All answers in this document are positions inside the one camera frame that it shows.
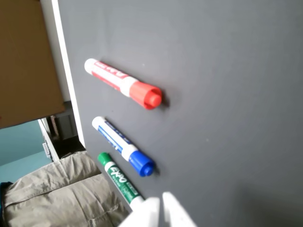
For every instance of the green dry-erase marker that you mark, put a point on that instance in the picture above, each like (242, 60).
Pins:
(118, 179)

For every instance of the person's leg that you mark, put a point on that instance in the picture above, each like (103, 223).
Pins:
(59, 194)

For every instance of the brown cardboard box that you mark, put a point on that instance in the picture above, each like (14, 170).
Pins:
(23, 59)

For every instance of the blue dry-erase marker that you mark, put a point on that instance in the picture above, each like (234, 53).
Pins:
(113, 139)

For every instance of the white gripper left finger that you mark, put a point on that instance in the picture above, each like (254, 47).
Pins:
(144, 215)

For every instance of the white furniture panel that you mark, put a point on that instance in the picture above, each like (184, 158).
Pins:
(48, 142)

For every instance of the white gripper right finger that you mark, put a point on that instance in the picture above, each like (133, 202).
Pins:
(176, 215)

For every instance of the grey rubber mat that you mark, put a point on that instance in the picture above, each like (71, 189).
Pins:
(213, 94)

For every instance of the red dry-erase marker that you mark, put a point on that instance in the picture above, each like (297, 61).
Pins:
(111, 73)

